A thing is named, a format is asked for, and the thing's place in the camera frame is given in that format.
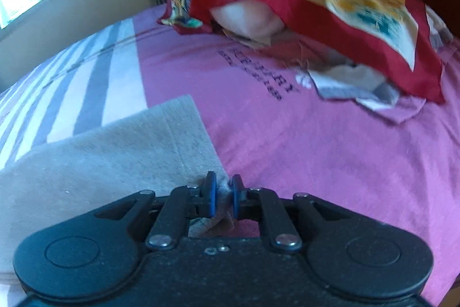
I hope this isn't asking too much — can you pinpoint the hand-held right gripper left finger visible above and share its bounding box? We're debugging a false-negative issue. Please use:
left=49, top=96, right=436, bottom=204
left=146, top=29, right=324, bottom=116
left=94, top=171, right=217, bottom=252

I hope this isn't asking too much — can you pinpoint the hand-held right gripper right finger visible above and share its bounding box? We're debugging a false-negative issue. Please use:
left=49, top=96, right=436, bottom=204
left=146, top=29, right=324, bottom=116
left=230, top=175, right=355, bottom=253

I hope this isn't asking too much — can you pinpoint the grey towel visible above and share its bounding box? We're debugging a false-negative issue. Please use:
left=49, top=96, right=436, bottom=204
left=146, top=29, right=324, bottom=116
left=0, top=95, right=235, bottom=288

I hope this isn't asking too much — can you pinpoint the striped pink bed sheet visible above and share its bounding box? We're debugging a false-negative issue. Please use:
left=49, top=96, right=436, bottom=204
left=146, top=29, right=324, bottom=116
left=0, top=1, right=460, bottom=307

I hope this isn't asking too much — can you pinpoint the white and grey cloth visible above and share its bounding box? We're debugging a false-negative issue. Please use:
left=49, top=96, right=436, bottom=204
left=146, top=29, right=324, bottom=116
left=295, top=62, right=402, bottom=112

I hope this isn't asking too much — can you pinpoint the white pillow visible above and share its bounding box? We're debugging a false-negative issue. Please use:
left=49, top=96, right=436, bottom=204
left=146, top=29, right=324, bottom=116
left=210, top=0, right=288, bottom=42

